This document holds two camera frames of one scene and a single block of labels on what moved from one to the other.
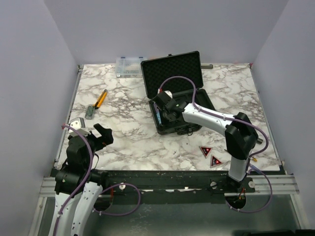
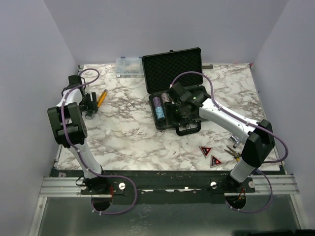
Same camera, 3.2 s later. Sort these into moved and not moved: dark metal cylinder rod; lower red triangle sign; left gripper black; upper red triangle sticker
Moved: left gripper black
Not moved: upper red triangle sticker; lower red triangle sign; dark metal cylinder rod
